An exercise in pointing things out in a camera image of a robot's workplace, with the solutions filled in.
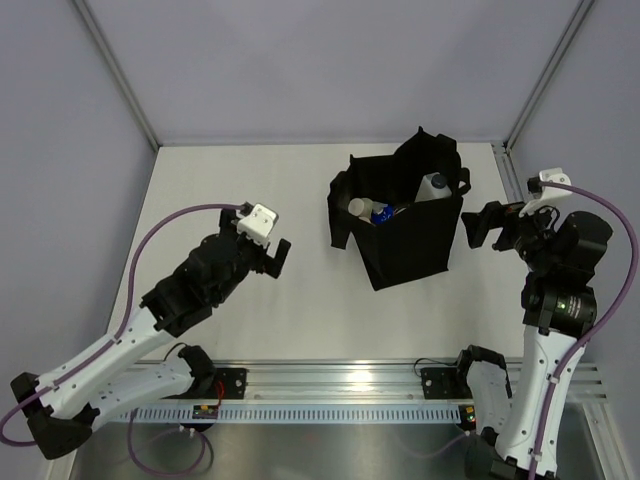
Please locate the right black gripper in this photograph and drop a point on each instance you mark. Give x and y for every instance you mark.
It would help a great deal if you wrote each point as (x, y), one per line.
(497, 215)

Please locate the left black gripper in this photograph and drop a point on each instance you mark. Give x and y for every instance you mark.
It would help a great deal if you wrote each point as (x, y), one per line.
(271, 266)

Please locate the white bottle grey cap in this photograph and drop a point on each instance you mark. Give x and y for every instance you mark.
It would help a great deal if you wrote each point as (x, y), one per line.
(433, 186)

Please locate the black canvas bag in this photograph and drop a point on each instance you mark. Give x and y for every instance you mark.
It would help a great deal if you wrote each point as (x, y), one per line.
(416, 241)

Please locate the orange spray bottle blue top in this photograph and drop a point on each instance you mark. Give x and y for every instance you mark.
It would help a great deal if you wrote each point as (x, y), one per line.
(382, 212)

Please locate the green frosted bottle beige cap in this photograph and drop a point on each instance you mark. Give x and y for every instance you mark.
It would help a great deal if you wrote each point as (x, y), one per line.
(361, 207)

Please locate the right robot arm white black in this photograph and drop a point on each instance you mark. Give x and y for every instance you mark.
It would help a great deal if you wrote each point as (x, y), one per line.
(517, 426)

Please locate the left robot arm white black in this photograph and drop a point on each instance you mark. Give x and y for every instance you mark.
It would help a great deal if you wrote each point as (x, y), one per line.
(66, 405)

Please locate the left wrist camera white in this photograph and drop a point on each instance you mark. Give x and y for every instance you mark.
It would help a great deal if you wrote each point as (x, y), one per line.
(257, 222)

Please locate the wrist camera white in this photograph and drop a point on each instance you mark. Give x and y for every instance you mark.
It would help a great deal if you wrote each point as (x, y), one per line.
(257, 222)
(546, 189)

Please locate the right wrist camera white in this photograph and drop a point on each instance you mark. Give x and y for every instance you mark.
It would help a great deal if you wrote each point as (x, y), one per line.
(546, 189)

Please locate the aluminium mounting rail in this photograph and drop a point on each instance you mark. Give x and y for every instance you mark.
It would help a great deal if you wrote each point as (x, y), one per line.
(330, 382)

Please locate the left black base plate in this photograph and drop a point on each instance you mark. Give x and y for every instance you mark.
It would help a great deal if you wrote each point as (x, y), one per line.
(234, 383)

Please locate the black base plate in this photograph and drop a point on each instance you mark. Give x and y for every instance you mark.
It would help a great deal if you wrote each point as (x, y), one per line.
(443, 383)
(234, 383)

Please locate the white slotted cable duct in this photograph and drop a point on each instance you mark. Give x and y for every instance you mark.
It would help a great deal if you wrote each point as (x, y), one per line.
(300, 414)

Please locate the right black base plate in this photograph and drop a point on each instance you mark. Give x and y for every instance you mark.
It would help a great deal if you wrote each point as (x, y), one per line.
(443, 383)

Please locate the right aluminium corner post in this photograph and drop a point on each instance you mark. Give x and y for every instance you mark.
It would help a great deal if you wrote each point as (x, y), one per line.
(561, 48)

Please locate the aluminium corner post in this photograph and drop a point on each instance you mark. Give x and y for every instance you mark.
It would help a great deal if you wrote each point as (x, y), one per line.
(561, 48)
(99, 39)

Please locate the left aluminium corner post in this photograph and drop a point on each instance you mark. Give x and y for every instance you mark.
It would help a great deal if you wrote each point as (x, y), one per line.
(99, 39)

